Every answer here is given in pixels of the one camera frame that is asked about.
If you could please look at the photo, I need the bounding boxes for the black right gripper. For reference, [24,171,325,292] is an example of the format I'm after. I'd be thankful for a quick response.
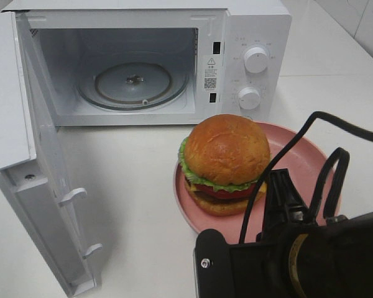
[256,168,317,248]

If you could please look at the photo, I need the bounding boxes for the pink round plate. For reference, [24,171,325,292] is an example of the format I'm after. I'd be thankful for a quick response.
[173,122,327,244]

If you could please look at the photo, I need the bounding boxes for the toy hamburger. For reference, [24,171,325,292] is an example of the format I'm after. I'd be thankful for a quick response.
[178,114,270,217]

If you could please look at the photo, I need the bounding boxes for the white microwave door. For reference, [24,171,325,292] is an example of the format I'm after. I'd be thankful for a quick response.
[0,12,101,297]

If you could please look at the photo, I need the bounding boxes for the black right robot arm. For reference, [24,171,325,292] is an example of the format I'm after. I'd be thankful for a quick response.
[258,169,373,297]

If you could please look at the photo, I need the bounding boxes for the lower white round knob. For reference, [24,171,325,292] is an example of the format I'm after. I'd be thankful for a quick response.
[237,88,261,110]

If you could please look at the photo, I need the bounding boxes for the white round knob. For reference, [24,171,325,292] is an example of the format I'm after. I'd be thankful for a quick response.
[243,45,269,74]
[237,88,261,110]

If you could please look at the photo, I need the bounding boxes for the upper white round knob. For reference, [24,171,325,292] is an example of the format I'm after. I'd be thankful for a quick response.
[243,45,269,74]

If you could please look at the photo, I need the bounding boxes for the glass microwave turntable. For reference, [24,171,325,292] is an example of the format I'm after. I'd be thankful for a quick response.
[76,52,195,111]

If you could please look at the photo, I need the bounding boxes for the white microwave oven body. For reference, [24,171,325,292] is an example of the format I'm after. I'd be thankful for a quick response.
[0,1,292,126]

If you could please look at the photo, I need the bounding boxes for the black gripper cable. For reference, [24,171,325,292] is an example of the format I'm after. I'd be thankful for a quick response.
[238,111,373,243]

